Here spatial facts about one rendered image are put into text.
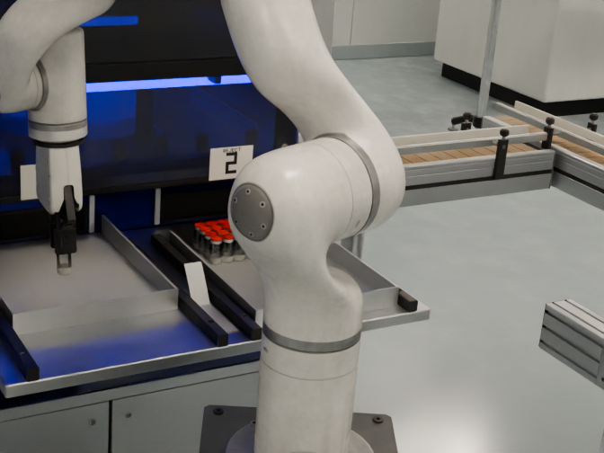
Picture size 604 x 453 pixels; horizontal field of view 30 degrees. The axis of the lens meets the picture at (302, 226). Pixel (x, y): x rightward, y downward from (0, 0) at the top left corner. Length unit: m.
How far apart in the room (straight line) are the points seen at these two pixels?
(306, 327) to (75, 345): 0.48
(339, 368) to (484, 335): 2.52
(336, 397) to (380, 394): 2.04
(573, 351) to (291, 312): 1.51
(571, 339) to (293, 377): 1.47
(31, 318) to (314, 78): 0.64
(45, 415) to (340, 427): 0.84
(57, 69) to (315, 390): 0.59
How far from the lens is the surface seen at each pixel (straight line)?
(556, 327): 2.77
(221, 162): 2.03
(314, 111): 1.31
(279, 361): 1.34
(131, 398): 2.15
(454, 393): 3.46
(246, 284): 1.88
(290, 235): 1.20
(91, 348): 1.67
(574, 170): 2.62
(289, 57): 1.27
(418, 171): 2.40
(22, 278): 1.89
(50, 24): 1.53
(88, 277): 1.89
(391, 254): 4.40
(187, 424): 2.23
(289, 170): 1.21
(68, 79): 1.62
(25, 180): 1.90
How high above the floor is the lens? 1.65
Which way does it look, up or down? 21 degrees down
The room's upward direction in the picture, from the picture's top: 5 degrees clockwise
